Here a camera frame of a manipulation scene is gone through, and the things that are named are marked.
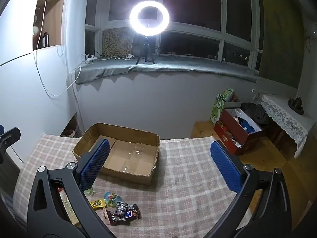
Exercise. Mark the pink snack packet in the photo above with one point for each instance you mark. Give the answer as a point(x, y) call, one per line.
point(102, 214)

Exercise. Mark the patterned brown board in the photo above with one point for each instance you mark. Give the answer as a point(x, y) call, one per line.
point(116, 43)

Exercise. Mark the checked pink tablecloth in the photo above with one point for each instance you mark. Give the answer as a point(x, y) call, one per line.
point(185, 178)

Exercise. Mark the white window frame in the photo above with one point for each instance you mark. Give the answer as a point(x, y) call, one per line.
point(223, 33)

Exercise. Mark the brown cardboard box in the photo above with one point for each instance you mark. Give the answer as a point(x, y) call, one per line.
point(128, 153)

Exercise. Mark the yellow snack packet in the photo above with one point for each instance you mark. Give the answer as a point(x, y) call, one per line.
point(97, 203)

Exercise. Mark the dark brown snack bar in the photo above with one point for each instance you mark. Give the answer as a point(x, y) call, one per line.
point(117, 221)

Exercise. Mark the green paper bag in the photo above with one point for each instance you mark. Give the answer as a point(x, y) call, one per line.
point(219, 106)

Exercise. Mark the grey sill cloth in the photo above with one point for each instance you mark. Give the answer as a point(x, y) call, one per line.
point(173, 67)

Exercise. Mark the red storage box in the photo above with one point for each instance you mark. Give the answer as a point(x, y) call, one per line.
point(230, 131)

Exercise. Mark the white lace tablecloth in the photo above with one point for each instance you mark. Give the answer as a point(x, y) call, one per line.
point(284, 114)

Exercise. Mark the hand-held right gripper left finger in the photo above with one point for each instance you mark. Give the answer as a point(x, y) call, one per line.
point(95, 163)

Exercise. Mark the green snack packet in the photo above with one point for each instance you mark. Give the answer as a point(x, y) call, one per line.
point(89, 191)

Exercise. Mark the brown chocolate bar blue label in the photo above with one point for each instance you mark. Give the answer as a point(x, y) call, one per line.
point(132, 213)

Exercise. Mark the dark bottle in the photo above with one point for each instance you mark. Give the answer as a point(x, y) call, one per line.
point(45, 40)

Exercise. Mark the dark patterned snack bar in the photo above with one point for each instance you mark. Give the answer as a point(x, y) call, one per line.
point(121, 209)

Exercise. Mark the olive curtain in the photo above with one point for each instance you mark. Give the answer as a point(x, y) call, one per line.
point(282, 34)

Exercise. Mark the black tripod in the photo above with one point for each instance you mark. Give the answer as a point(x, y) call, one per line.
point(146, 45)

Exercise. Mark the colourful cartoon snack packet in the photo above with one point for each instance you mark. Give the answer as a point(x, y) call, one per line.
point(111, 198)

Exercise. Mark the white power strip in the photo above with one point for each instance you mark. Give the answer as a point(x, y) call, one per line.
point(91, 58)

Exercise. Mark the dark figurine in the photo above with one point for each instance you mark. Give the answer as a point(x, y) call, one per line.
point(296, 105)

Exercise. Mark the beige cracker package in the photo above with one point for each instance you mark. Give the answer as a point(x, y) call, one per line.
point(67, 208)

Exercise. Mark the wooden wall shelf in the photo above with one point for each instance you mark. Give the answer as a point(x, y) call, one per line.
point(55, 17)

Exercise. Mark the white charger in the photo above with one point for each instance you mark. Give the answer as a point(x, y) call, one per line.
point(129, 56)

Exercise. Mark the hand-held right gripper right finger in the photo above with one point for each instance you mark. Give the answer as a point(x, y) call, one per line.
point(226, 166)

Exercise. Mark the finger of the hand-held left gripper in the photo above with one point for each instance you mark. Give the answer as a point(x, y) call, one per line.
point(10, 136)

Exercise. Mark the dark cloth bag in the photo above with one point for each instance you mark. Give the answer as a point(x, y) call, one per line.
point(256, 112)

